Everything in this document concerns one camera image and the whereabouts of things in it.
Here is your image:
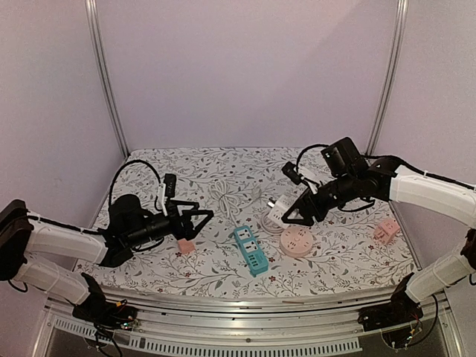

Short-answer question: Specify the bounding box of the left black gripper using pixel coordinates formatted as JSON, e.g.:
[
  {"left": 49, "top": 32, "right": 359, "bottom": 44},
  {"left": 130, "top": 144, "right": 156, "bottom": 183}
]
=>
[{"left": 126, "top": 201, "right": 213, "bottom": 248}]

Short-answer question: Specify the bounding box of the right aluminium frame post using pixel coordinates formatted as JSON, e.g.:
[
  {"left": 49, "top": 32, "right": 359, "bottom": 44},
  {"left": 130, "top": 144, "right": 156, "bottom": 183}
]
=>
[{"left": 365, "top": 0, "right": 409, "bottom": 155}]

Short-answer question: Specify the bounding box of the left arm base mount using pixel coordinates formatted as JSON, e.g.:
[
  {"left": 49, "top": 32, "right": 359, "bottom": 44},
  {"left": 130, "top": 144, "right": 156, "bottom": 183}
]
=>
[{"left": 72, "top": 273, "right": 138, "bottom": 329}]

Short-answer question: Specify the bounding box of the teal power strip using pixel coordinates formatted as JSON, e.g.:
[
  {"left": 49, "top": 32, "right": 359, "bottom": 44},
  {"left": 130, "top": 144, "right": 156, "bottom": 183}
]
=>
[{"left": 234, "top": 225, "right": 268, "bottom": 277}]

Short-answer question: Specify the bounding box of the left aluminium frame post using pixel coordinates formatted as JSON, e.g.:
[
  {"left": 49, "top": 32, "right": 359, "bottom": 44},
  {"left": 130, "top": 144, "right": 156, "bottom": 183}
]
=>
[{"left": 85, "top": 0, "right": 130, "bottom": 158}]

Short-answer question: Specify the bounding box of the small pink charger plug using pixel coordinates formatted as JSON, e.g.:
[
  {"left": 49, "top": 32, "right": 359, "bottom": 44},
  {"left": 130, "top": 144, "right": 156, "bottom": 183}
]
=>
[{"left": 177, "top": 239, "right": 196, "bottom": 255}]

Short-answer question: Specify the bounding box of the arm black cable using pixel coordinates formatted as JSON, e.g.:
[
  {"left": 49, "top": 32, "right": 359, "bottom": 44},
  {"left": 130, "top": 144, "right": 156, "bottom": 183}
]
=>
[
  {"left": 108, "top": 159, "right": 161, "bottom": 209},
  {"left": 295, "top": 144, "right": 335, "bottom": 172}
]

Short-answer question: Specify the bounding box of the pink round power strip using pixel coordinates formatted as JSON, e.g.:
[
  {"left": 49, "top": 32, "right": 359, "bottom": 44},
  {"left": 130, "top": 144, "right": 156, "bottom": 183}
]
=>
[{"left": 280, "top": 227, "right": 313, "bottom": 258}]

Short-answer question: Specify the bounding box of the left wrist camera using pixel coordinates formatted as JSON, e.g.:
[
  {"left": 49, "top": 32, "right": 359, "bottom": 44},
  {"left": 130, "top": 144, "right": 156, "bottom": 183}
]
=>
[{"left": 154, "top": 173, "right": 177, "bottom": 216}]

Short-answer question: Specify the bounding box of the pink cube socket adapter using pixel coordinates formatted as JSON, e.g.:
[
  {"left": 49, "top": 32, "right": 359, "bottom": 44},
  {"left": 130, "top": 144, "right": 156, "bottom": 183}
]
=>
[{"left": 373, "top": 218, "right": 400, "bottom": 245}]

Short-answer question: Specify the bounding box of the white bundled power cord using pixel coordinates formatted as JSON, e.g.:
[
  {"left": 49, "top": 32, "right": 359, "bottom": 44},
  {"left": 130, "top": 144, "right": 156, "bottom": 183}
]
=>
[{"left": 209, "top": 179, "right": 265, "bottom": 228}]

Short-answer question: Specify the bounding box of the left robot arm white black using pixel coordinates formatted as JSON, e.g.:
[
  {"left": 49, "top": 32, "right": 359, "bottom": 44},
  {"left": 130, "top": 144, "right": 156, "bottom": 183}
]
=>
[{"left": 1, "top": 194, "right": 213, "bottom": 323}]

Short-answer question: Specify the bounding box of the white cube socket adapter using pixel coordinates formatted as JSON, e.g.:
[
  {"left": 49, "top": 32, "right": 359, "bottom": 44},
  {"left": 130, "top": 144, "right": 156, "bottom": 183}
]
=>
[{"left": 267, "top": 194, "right": 295, "bottom": 228}]

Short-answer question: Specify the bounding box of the floral table mat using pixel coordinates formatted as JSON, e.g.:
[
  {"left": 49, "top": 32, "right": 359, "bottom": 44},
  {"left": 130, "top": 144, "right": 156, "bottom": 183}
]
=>
[{"left": 75, "top": 147, "right": 416, "bottom": 299}]

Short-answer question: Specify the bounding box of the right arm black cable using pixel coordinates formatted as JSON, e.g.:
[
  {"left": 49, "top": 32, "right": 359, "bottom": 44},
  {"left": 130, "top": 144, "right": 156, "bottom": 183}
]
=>
[{"left": 295, "top": 144, "right": 335, "bottom": 172}]

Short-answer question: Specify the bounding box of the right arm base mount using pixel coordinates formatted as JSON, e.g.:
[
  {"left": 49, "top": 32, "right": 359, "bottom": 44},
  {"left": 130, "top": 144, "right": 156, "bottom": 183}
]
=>
[{"left": 357, "top": 273, "right": 423, "bottom": 350}]

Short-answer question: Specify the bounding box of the aluminium frame post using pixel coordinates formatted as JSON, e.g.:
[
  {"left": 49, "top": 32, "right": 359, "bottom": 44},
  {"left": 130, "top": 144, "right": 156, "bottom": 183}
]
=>
[
  {"left": 365, "top": 0, "right": 409, "bottom": 155},
  {"left": 85, "top": 0, "right": 130, "bottom": 158}
]

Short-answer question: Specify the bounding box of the aluminium front rail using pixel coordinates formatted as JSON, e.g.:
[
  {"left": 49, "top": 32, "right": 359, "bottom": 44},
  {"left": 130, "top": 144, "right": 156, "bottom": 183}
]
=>
[{"left": 33, "top": 288, "right": 463, "bottom": 356}]

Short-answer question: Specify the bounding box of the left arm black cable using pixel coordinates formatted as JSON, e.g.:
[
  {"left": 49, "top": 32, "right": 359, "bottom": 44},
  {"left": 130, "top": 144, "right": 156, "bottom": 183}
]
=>
[{"left": 108, "top": 159, "right": 161, "bottom": 209}]

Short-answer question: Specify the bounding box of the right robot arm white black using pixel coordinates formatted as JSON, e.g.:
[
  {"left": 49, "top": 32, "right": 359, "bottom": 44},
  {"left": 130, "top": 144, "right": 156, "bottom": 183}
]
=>
[{"left": 280, "top": 137, "right": 475, "bottom": 324}]

